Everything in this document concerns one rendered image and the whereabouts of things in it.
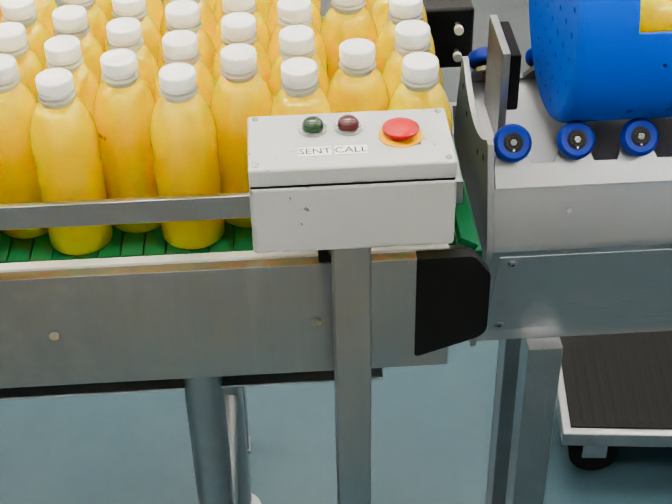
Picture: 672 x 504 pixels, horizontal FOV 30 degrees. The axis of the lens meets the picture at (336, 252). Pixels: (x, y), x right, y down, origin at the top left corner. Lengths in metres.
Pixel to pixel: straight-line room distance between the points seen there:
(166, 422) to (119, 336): 1.05
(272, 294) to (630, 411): 1.05
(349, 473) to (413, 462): 0.90
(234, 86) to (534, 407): 0.68
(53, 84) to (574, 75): 0.56
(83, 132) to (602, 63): 0.56
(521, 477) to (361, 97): 0.73
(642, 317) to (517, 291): 0.20
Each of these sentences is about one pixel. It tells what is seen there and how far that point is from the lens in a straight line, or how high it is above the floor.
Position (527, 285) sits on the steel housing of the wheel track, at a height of 0.75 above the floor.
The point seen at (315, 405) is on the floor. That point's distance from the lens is 2.51.
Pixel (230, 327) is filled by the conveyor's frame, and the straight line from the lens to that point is 1.45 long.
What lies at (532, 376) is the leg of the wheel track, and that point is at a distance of 1.74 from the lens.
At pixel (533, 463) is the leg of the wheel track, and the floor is 0.40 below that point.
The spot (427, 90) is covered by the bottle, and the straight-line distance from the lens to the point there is 1.34.
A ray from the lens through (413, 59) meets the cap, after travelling 1.34.
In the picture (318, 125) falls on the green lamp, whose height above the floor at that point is 1.11.
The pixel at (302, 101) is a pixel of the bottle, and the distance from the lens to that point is 1.33.
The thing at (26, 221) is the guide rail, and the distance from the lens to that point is 1.41.
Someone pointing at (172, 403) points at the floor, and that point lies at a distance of 2.54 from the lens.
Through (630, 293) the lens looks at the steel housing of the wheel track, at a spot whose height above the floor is 0.72.
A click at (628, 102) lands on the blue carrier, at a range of 1.46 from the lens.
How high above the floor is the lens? 1.76
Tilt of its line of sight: 38 degrees down
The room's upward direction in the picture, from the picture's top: 1 degrees counter-clockwise
